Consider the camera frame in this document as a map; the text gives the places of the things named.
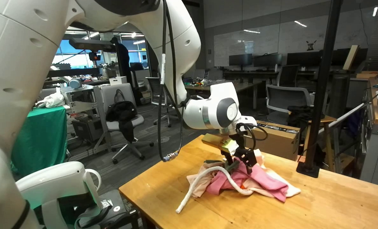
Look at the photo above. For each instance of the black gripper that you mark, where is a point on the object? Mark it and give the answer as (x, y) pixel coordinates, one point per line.
(240, 154)

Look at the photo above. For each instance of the pink cloth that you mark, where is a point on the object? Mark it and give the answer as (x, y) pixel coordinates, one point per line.
(262, 182)

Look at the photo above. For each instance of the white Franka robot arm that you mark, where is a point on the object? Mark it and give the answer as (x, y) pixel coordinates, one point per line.
(36, 64)

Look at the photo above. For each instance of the grey office chair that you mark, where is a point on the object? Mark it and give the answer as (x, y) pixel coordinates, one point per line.
(288, 98)

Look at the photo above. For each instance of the black office chair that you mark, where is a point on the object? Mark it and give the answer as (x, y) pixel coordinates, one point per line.
(122, 116)

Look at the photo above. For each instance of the teal green cloth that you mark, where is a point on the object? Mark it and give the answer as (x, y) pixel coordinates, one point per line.
(39, 140)

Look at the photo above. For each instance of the yellowish wrist camera box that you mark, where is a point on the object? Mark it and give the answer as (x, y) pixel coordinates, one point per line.
(229, 146)

